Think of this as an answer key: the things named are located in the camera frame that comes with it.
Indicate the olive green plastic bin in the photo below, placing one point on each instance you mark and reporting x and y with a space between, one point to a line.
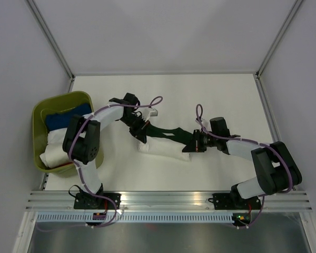
56 104

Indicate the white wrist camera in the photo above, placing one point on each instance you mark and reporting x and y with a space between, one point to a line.
149 113
203 123

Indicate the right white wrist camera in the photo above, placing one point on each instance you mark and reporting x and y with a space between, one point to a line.
203 123

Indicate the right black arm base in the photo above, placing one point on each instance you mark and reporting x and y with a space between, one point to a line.
225 201

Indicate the left aluminium frame post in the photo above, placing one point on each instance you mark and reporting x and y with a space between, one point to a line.
32 5

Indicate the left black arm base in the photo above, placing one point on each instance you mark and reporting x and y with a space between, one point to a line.
85 201

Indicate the white slotted cable duct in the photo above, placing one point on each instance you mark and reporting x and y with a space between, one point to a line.
137 217

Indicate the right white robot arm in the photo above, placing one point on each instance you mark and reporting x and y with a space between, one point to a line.
275 168

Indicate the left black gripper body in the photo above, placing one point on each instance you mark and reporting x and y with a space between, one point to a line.
138 125

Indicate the red item in bin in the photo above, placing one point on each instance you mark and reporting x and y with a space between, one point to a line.
67 164

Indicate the white green raglan t-shirt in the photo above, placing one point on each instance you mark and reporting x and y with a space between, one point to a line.
166 142

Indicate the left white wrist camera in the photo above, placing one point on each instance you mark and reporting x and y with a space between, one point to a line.
149 113

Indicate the aluminium mounting rail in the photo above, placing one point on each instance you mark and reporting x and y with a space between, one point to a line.
166 201

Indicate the blue folded t-shirt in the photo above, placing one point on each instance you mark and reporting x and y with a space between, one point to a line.
61 120

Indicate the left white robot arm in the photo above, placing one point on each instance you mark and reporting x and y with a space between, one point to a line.
82 138

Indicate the aluminium frame post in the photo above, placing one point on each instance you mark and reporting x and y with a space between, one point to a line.
32 5
279 36

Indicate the white rolled t-shirt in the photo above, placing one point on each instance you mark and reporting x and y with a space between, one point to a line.
54 156

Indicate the right aluminium frame post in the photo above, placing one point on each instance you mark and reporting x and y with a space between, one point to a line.
279 36

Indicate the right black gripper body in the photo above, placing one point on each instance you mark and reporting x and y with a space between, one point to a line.
201 141

